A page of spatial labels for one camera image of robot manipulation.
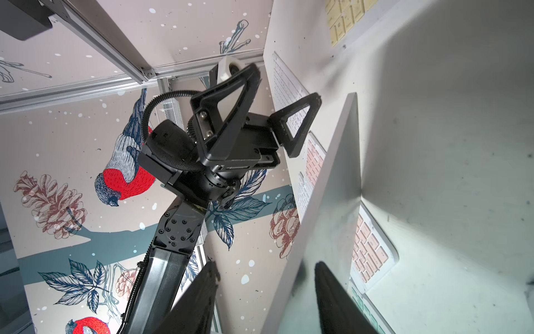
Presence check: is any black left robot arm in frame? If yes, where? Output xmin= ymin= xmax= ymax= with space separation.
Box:
xmin=119 ymin=64 xmax=322 ymax=333

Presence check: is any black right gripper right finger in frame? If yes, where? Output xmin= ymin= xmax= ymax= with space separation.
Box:
xmin=314 ymin=262 xmax=377 ymax=334

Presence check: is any white keyboard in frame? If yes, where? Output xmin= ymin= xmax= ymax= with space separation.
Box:
xmin=271 ymin=52 xmax=310 ymax=136

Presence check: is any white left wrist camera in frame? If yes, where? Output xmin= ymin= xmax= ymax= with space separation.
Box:
xmin=216 ymin=57 xmax=245 ymax=84

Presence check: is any white wire mesh basket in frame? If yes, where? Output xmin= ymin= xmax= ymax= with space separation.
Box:
xmin=161 ymin=98 xmax=184 ymax=129

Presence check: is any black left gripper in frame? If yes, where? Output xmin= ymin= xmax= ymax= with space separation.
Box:
xmin=186 ymin=63 xmax=322 ymax=173

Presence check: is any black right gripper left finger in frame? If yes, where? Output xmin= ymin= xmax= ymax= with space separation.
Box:
xmin=154 ymin=261 xmax=221 ymax=334

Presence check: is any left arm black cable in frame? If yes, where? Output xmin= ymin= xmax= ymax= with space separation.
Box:
xmin=140 ymin=89 xmax=202 ymax=145

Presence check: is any green keyboard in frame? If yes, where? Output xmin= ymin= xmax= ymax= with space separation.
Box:
xmin=348 ymin=278 xmax=395 ymax=334

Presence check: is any pink keyboard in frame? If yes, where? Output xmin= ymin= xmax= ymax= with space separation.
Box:
xmin=261 ymin=93 xmax=362 ymax=333
xmin=293 ymin=132 xmax=326 ymax=224
xmin=350 ymin=203 xmax=399 ymax=294

